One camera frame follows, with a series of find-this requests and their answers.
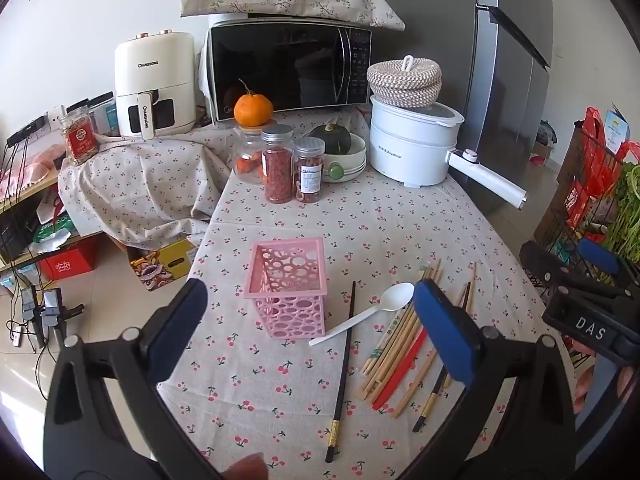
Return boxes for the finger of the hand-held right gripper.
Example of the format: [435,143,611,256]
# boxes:
[579,238,640,288]
[520,241,626,301]

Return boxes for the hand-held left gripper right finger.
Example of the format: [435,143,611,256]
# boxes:
[400,280,578,480]

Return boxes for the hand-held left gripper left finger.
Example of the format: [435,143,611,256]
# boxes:
[42,278,221,480]

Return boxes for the white plastic spoon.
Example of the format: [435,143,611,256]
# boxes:
[308,282,416,347]

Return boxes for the red chopstick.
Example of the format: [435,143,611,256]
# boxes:
[371,330,427,409]

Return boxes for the pile of wooden chopsticks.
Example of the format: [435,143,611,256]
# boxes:
[357,258,478,418]

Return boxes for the black chopstick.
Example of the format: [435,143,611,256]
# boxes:
[412,282,473,433]
[325,281,357,463]

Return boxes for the pink perforated utensil basket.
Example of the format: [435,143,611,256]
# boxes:
[244,237,328,340]

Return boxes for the person's right hand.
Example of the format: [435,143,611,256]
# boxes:
[572,345,638,412]

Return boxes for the person's left hand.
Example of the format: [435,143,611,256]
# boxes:
[220,452,268,480]

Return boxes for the green vegetables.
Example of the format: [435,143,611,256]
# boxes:
[600,162,640,281]

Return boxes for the red snack packet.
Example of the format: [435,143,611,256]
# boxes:
[564,180,588,228]

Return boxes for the paper wrapped chopsticks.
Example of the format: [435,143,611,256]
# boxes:
[361,265,433,373]

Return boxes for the yellow patterned box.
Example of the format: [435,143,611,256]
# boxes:
[129,239,198,292]

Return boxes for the cherry print tablecloth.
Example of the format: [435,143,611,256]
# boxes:
[155,107,591,480]

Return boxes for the red plastic bag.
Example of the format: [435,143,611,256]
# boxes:
[572,106,640,201]

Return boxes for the red cardboard box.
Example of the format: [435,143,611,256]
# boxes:
[39,240,101,281]

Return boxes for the blue white paper card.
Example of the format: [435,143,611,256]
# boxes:
[602,105,630,146]

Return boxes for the small floral cloth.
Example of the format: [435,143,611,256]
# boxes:
[57,122,236,251]

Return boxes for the green plastic bag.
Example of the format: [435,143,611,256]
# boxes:
[32,215,78,251]

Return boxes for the white electric cooking pot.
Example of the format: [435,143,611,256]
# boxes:
[369,95,528,209]

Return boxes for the tall goji berry jar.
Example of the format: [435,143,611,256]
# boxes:
[261,125,295,205]

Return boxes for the clear glass jar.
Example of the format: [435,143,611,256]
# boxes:
[227,121,278,185]

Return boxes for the white bowl with green knob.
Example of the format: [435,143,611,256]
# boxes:
[320,132,368,183]

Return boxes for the short labelled goji jar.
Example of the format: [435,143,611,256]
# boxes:
[293,137,327,204]

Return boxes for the wooden shelf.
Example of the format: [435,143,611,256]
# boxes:
[0,170,76,271]

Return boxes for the red label jar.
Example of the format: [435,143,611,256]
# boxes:
[60,110,101,166]

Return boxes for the pink cloth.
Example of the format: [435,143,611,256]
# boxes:
[0,145,68,196]

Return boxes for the white teal box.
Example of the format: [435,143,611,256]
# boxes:
[92,102,121,136]

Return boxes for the orange tangerine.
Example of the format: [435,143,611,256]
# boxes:
[233,79,275,127]

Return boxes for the dark green pumpkin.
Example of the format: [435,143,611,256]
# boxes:
[308,122,353,156]

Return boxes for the black power strip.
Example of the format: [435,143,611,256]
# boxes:
[6,116,47,147]

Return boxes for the white air fryer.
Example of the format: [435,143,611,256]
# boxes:
[114,31,197,141]

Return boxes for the black microwave oven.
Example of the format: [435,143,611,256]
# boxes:
[199,12,373,123]

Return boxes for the grey refrigerator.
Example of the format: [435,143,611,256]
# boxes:
[360,0,553,221]

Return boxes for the black wire rack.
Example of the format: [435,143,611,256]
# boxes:
[532,120,640,291]

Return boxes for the woven rope basket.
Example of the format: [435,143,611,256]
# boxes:
[366,55,444,108]

